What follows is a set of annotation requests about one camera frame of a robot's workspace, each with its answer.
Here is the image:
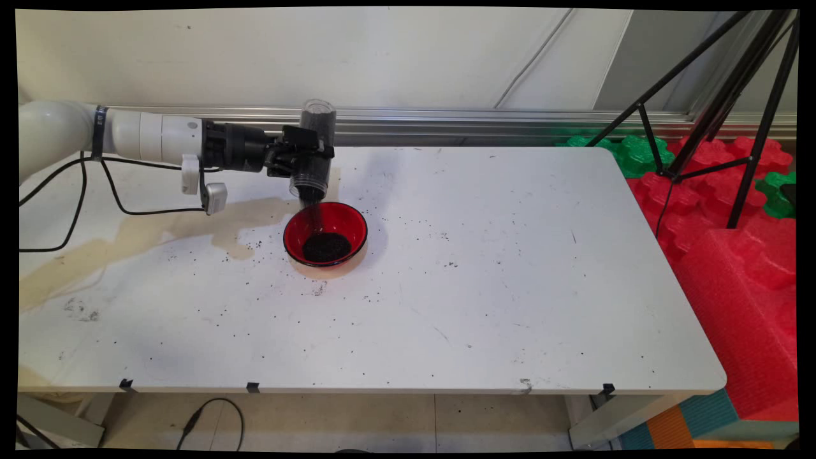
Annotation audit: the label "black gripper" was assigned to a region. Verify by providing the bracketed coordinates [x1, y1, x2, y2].
[201, 120, 336, 180]

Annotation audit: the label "clear plastic jar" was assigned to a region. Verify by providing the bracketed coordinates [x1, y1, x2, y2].
[289, 99, 337, 205]

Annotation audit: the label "black seeds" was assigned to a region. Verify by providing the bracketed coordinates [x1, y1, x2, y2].
[300, 185, 353, 264]

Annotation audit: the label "red bowl with black rim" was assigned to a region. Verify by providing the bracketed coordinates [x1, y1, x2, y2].
[283, 201, 369, 268]

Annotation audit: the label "grey table leg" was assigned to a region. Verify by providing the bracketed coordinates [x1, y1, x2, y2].
[16, 395, 106, 448]
[566, 393, 692, 451]

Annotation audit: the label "black tripod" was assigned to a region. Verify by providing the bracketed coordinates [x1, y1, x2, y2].
[585, 10, 801, 230]

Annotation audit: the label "teal and orange foam mat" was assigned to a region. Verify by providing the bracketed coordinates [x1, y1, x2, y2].
[617, 388, 799, 451]

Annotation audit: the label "large red foam block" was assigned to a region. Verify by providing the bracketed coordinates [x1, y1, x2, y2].
[674, 228, 799, 421]

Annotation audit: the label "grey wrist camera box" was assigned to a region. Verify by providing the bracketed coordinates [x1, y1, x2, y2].
[180, 155, 229, 216]

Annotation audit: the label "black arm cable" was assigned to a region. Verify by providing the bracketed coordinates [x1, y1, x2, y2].
[18, 152, 221, 253]

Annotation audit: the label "aluminium rail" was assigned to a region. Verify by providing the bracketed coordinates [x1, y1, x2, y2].
[105, 105, 798, 146]

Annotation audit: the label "grey wall cable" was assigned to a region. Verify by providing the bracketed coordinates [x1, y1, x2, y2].
[493, 9, 576, 109]

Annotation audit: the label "black floor cable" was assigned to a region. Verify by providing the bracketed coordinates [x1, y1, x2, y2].
[175, 398, 245, 451]

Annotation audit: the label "thick black base cable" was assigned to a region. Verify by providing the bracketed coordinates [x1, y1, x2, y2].
[17, 414, 61, 449]

